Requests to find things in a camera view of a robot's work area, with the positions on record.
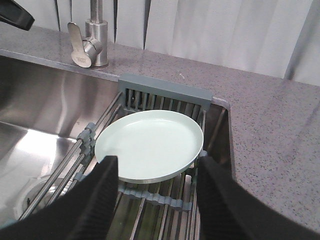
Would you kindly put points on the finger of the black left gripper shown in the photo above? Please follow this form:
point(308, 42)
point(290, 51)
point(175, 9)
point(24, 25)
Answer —
point(15, 15)

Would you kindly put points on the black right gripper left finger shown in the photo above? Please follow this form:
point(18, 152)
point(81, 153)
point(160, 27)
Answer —
point(83, 213)

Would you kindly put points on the light green round plate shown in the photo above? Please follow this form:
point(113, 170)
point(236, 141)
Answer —
point(151, 146)

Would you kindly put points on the stainless steel sink basin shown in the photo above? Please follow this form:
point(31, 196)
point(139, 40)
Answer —
point(42, 112)

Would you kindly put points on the chrome kitchen faucet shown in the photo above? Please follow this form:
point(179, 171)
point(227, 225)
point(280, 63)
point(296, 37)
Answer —
point(90, 51)

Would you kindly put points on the green metal dish drying rack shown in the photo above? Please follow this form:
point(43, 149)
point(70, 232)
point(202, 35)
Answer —
point(165, 210)

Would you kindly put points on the white pleated curtain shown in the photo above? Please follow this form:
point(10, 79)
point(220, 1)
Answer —
point(279, 38)

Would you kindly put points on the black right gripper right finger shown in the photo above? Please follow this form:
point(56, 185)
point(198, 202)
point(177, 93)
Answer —
point(229, 212)

